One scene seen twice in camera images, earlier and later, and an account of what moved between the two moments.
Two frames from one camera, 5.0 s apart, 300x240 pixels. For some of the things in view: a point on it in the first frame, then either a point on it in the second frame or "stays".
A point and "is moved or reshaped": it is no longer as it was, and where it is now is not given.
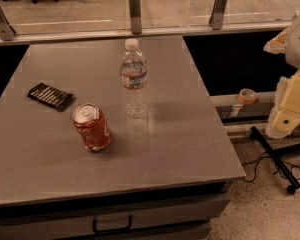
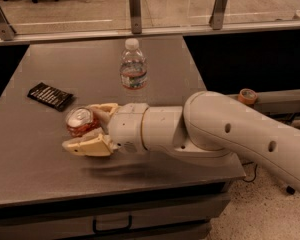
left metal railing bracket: (5, 30) stays
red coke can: (93, 126) is moved or reshaped
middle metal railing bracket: (135, 10) stays
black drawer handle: (96, 231) stays
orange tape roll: (247, 96) stays
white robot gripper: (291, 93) → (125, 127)
